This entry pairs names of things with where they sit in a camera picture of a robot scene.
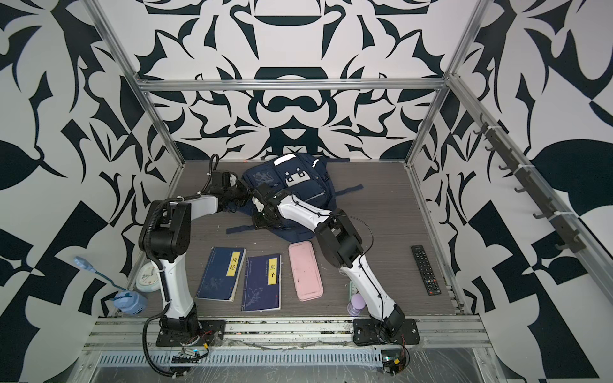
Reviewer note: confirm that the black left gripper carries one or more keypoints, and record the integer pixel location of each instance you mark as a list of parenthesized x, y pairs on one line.
[(246, 190)]

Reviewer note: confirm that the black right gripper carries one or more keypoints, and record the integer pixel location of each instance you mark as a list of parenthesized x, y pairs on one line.
[(258, 224)]

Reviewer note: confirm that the navy blue school backpack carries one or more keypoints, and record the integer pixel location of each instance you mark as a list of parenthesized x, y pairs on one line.
[(306, 177)]

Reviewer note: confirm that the blue book yellow label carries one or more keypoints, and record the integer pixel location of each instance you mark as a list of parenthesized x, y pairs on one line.
[(262, 286), (221, 273)]

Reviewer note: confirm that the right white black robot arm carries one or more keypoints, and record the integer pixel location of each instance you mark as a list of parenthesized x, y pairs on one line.
[(340, 244)]

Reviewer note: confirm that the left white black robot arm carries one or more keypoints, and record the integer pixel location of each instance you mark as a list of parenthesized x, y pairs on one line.
[(165, 238)]

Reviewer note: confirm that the pink pencil case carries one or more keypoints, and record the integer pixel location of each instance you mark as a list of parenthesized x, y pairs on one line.
[(305, 271)]

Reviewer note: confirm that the round mint alarm clock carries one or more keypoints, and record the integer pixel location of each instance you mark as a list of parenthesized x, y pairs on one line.
[(148, 279)]

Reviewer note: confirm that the purple cylindrical container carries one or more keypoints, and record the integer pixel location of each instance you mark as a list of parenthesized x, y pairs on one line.
[(356, 305)]

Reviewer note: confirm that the black remote control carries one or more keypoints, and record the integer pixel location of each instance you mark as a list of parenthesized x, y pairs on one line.
[(426, 271)]

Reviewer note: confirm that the small green circuit board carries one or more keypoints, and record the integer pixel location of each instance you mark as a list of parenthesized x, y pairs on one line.
[(396, 363)]

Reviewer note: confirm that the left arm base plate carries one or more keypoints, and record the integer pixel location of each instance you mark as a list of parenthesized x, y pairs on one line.
[(177, 333)]

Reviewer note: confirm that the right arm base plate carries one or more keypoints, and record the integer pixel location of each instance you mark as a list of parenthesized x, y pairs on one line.
[(368, 332)]

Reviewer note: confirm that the aluminium frame rail base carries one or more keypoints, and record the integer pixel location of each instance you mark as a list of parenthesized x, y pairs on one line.
[(451, 349)]

